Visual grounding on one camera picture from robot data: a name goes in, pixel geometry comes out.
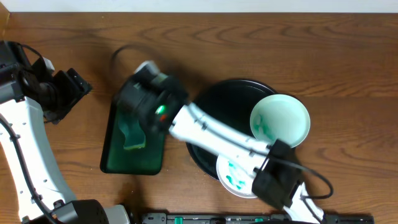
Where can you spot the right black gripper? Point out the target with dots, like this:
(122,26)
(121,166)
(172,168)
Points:
(175,86)

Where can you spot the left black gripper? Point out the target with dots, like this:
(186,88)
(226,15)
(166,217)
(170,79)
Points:
(73,83)

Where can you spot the green yellow sponge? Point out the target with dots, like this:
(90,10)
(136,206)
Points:
(134,136)

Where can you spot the mint plate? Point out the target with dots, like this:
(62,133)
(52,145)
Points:
(280,117)

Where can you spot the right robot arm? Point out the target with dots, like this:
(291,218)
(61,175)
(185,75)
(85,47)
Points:
(277,173)

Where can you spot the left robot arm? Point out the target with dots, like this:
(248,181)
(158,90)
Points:
(32,95)

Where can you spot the green rectangular tray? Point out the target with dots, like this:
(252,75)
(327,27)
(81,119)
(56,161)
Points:
(116,160)

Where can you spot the round black serving tray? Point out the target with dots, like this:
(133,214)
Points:
(231,101)

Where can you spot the white plate with green stain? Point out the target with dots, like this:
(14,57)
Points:
(234,179)

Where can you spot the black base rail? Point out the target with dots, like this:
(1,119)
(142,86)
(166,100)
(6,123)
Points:
(163,218)

